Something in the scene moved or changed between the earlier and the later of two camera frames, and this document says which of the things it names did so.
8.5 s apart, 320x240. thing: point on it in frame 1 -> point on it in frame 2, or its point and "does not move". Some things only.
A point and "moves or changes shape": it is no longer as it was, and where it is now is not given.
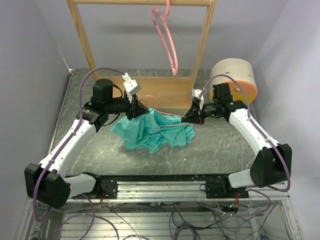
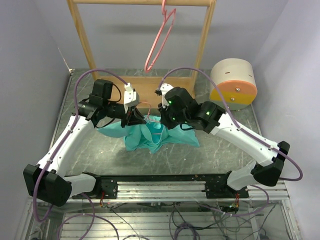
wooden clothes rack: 153,91 does not move
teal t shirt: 151,131 moves or changes shape
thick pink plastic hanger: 170,36 -> 164,12
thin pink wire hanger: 168,113 moves or changes shape
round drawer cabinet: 239,74 does not move
